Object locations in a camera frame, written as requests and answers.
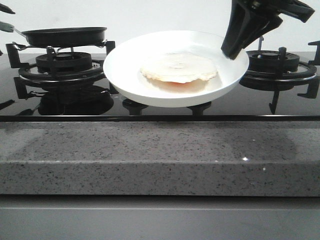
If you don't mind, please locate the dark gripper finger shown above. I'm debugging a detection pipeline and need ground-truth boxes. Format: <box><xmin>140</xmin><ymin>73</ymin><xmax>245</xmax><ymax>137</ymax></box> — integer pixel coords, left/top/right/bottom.
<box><xmin>0</xmin><ymin>3</ymin><xmax>15</xmax><ymax>14</ymax></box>

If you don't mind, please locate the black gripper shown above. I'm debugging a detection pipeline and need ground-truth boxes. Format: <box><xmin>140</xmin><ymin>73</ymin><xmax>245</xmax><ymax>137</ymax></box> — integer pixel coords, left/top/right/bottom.
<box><xmin>221</xmin><ymin>0</ymin><xmax>315</xmax><ymax>60</ymax></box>

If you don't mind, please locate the black frying pan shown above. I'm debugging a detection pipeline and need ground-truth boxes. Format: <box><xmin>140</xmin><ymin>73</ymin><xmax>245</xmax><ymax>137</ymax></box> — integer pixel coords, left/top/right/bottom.
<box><xmin>0</xmin><ymin>22</ymin><xmax>107</xmax><ymax>48</ymax></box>

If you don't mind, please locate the fried egg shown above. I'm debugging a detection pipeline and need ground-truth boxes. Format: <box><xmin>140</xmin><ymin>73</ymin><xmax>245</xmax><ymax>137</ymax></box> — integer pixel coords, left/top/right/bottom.
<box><xmin>140</xmin><ymin>52</ymin><xmax>218</xmax><ymax>84</ymax></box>

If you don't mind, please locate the white round plate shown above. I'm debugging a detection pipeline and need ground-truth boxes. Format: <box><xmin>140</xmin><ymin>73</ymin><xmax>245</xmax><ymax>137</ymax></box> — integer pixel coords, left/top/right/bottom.
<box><xmin>103</xmin><ymin>30</ymin><xmax>249</xmax><ymax>108</ymax></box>

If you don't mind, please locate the right black gas burner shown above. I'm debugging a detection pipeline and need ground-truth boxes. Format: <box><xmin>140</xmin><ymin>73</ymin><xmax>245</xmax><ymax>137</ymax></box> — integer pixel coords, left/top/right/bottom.
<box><xmin>246</xmin><ymin>50</ymin><xmax>300</xmax><ymax>73</ymax></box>

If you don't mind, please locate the black gas burner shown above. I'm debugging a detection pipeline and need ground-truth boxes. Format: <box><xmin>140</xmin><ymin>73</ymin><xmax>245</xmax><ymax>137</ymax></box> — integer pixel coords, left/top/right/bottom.
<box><xmin>35</xmin><ymin>52</ymin><xmax>92</xmax><ymax>74</ymax></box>
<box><xmin>246</xmin><ymin>50</ymin><xmax>300</xmax><ymax>73</ymax></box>

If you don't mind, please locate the black glass cooktop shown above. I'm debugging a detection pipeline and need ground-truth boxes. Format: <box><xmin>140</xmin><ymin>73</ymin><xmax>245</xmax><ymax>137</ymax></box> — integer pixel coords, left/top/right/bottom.
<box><xmin>0</xmin><ymin>53</ymin><xmax>320</xmax><ymax>122</ymax></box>

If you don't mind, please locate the right black pan support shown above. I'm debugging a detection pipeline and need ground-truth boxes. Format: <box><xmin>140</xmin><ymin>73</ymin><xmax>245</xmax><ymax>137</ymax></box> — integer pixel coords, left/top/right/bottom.
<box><xmin>239</xmin><ymin>36</ymin><xmax>320</xmax><ymax>100</ymax></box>

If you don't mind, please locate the black pan support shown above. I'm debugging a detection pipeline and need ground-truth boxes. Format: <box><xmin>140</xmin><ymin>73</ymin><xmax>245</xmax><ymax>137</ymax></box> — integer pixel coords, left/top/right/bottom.
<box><xmin>0</xmin><ymin>43</ymin><xmax>106</xmax><ymax>101</ymax></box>
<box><xmin>239</xmin><ymin>36</ymin><xmax>320</xmax><ymax>100</ymax></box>

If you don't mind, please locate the left black pan support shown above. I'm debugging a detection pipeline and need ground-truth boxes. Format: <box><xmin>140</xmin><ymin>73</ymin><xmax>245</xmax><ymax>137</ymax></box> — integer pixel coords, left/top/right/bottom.
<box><xmin>0</xmin><ymin>43</ymin><xmax>106</xmax><ymax>101</ymax></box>

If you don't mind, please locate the left black gas burner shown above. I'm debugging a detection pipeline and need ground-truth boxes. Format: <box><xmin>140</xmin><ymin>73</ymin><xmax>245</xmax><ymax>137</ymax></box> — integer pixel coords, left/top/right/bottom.
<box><xmin>35</xmin><ymin>52</ymin><xmax>92</xmax><ymax>74</ymax></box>

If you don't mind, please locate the wire pan trivet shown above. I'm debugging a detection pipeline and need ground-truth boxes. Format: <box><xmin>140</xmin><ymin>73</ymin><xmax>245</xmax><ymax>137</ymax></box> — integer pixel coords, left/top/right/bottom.
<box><xmin>12</xmin><ymin>40</ymin><xmax>107</xmax><ymax>53</ymax></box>

